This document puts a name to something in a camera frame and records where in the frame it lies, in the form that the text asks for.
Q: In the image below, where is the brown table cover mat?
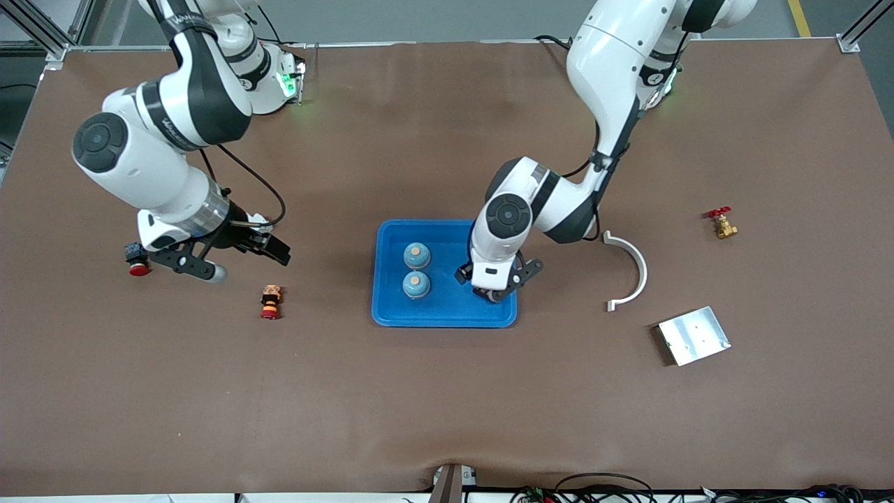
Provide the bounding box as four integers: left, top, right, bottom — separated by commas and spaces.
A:
0, 38, 894, 498

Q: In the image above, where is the black cable bundle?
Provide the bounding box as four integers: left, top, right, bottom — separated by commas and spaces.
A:
698, 483, 870, 503

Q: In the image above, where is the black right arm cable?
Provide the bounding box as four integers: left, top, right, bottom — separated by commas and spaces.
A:
198, 142, 286, 228

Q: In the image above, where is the aluminium frame post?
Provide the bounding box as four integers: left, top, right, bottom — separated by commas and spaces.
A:
0, 0, 98, 71
836, 0, 894, 55

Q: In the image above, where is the brass valve with red handle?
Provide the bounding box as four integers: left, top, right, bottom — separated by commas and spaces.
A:
707, 206, 739, 240

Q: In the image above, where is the black looped cable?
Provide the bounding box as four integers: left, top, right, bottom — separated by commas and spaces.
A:
555, 473, 655, 503

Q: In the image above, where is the black right base cable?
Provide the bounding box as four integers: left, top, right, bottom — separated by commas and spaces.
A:
255, 6, 284, 48

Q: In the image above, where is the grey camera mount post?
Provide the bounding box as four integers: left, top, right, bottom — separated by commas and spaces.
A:
427, 463, 464, 503

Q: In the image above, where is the white curved bracket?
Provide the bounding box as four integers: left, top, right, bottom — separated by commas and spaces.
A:
603, 230, 649, 312

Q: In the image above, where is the blue plastic tray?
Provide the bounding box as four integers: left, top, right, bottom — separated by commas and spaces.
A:
371, 219, 518, 329

